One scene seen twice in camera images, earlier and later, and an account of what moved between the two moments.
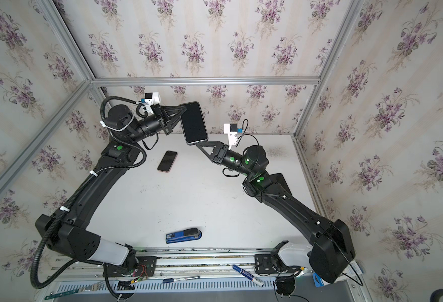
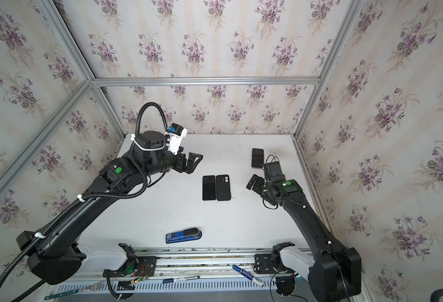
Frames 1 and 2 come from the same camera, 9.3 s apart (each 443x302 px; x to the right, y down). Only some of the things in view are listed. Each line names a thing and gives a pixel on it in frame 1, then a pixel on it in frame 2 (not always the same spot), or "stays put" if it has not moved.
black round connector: (285, 285) stays put
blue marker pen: (252, 277) stays put
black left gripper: (171, 109) -> (182, 167)
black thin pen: (172, 280) stays put
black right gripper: (219, 157) -> (258, 185)
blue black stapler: (191, 233) stays put
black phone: (193, 124) -> (209, 188)
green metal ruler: (60, 293) stays put
